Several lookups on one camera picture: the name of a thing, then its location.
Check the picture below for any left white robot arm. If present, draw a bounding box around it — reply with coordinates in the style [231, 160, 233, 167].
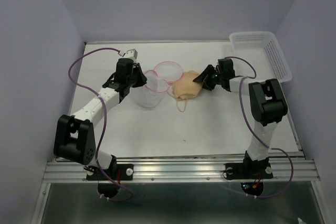
[54, 56, 147, 179]

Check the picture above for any aluminium rail frame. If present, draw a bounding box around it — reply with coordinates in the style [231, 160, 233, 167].
[31, 40, 329, 224]

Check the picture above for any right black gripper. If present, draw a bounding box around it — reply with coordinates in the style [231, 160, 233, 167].
[192, 63, 224, 90]

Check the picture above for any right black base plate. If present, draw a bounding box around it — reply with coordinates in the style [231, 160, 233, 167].
[222, 152, 274, 197]

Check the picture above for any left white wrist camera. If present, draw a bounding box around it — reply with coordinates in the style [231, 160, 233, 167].
[119, 49, 138, 63]

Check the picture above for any white plastic basket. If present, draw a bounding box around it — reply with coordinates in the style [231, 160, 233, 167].
[229, 31, 292, 82]

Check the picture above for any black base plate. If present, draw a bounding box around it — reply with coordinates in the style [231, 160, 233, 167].
[84, 162, 134, 202]
[222, 152, 274, 197]

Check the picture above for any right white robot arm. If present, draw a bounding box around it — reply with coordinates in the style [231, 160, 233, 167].
[193, 57, 288, 177]

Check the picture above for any white mesh laundry bag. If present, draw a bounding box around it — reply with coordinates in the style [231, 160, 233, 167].
[131, 61, 184, 109]

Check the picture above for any beige bra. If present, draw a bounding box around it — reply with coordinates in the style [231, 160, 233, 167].
[167, 70, 203, 112]

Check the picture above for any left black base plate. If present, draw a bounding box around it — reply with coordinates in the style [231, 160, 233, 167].
[84, 162, 134, 202]

